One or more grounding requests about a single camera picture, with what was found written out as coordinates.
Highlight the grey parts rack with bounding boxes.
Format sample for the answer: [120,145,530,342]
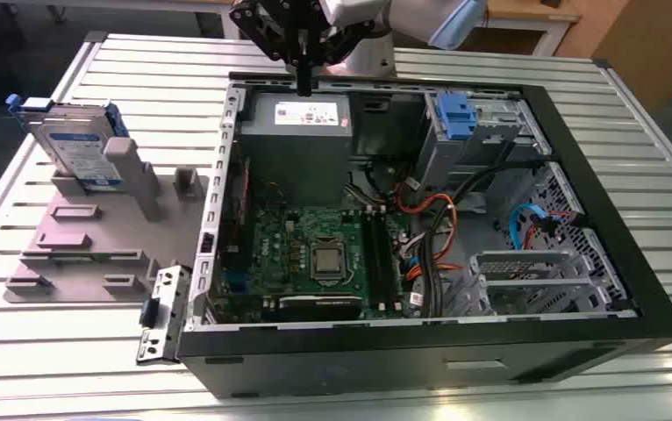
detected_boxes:
[6,135,214,304]

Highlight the black open PC case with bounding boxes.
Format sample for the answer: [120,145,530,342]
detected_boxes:
[176,69,672,401]

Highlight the orange wire bundle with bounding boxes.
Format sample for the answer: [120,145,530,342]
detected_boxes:
[397,192,464,282]

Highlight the black CPU socket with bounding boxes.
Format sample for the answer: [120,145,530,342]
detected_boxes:
[307,235,356,289]

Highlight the hard disk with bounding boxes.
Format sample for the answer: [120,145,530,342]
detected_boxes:
[6,92,133,193]

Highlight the green motherboard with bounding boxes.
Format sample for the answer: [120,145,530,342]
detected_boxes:
[210,205,425,324]

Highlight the metal disk bay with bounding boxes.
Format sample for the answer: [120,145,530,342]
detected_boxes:
[468,249,630,317]

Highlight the black cable bundle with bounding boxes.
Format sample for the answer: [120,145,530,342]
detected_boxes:
[417,160,548,317]

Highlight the brown wooden cabinet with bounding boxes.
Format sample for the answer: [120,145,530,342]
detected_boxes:
[555,0,672,113]

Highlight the grey power supply unit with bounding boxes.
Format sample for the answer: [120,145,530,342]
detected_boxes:
[236,91,356,210]

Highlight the yellow black power wires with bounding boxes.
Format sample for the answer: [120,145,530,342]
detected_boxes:
[345,182,388,207]

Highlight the metal optical drive cage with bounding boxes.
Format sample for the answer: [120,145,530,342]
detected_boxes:
[417,91,552,189]

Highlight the blue plastic drive latch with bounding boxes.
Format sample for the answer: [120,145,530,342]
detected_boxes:
[436,94,479,141]

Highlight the black RAM slot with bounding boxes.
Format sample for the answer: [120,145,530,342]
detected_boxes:
[375,206,403,310]
[363,206,388,310]

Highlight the blue data wire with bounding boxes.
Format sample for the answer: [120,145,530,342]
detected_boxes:
[510,203,548,251]

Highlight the silver CPU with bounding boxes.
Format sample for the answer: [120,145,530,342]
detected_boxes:
[312,248,348,274]

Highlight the black graphics card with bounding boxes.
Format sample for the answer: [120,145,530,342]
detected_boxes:
[263,292,367,321]

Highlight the metal expansion slot bracket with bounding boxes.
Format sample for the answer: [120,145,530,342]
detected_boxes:
[136,265,193,366]

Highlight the wooden desk white frame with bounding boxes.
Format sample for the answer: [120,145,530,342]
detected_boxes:
[470,0,583,58]

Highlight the large silver camera box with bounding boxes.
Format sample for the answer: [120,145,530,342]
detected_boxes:
[319,0,389,32]

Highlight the thin red wire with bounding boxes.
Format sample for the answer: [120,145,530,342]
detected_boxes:
[228,156,254,254]

